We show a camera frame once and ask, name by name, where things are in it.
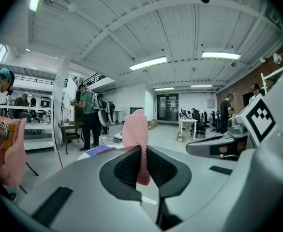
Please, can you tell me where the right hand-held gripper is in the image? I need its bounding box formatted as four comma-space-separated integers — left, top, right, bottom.
185, 61, 283, 217

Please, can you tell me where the black office chair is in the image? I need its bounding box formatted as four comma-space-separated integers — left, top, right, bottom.
210, 111, 221, 132
191, 110, 208, 138

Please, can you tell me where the white office desk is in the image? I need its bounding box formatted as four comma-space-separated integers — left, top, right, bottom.
178, 116, 199, 142

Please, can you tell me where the white metal shelf rack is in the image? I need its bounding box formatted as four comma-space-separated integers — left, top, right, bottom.
0, 61, 61, 152

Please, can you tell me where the dark wooden side table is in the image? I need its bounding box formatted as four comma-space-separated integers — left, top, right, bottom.
57, 121, 85, 155

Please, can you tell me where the book with blue pink cover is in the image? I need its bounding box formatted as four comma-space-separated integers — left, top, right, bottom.
87, 145, 118, 158

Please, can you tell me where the pink fabric on chair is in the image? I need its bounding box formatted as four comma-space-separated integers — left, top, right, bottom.
0, 116, 29, 187

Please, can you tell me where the white shelf frame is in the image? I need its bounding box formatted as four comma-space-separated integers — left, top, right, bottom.
260, 63, 283, 97

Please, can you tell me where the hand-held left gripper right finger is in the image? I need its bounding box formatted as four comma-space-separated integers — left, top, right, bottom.
147, 145, 239, 232

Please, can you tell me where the pink knitted cloth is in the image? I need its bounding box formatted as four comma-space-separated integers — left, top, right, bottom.
121, 108, 152, 186

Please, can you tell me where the black mezzanine railing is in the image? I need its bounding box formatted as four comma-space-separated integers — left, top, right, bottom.
82, 72, 107, 86

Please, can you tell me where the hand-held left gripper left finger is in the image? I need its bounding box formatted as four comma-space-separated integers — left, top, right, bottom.
0, 145, 162, 232

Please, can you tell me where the white round floor robot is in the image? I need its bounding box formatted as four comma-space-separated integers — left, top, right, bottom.
112, 132, 124, 143

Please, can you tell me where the black double door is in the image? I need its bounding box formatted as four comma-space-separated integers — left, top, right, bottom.
156, 93, 179, 121

